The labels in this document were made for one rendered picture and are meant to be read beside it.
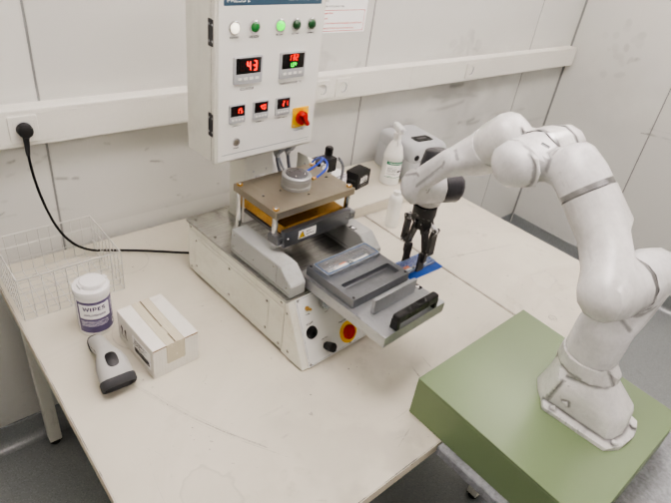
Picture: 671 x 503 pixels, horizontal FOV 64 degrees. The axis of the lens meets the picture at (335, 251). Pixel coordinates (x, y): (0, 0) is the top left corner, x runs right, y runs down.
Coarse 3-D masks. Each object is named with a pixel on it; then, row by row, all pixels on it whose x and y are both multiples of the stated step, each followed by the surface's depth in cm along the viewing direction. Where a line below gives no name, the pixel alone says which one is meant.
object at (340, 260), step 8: (352, 248) 141; (360, 248) 141; (368, 248) 142; (336, 256) 136; (344, 256) 137; (352, 256) 137; (360, 256) 138; (320, 264) 132; (328, 264) 133; (336, 264) 133; (344, 264) 134; (328, 272) 130
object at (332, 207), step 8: (248, 208) 144; (256, 208) 141; (320, 208) 145; (328, 208) 145; (336, 208) 146; (256, 216) 143; (264, 216) 139; (296, 216) 140; (304, 216) 140; (312, 216) 141; (320, 216) 142; (264, 224) 141; (280, 224) 136; (288, 224) 136; (296, 224) 137; (280, 232) 136
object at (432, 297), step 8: (424, 296) 126; (432, 296) 126; (416, 304) 123; (424, 304) 124; (432, 304) 129; (400, 312) 120; (408, 312) 121; (416, 312) 123; (392, 320) 120; (400, 320) 119; (392, 328) 121
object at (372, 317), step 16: (304, 272) 135; (320, 288) 130; (400, 288) 128; (416, 288) 135; (336, 304) 127; (368, 304) 127; (384, 304) 126; (400, 304) 129; (352, 320) 125; (368, 320) 122; (384, 320) 123; (416, 320) 125; (368, 336) 122; (384, 336) 119; (400, 336) 124
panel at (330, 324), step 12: (300, 300) 134; (312, 300) 136; (300, 312) 134; (312, 312) 136; (324, 312) 139; (336, 312) 142; (300, 324) 134; (312, 324) 137; (324, 324) 140; (336, 324) 143; (324, 336) 140; (336, 336) 143; (360, 336) 149; (312, 348) 137; (324, 348) 140; (336, 348) 143; (312, 360) 138
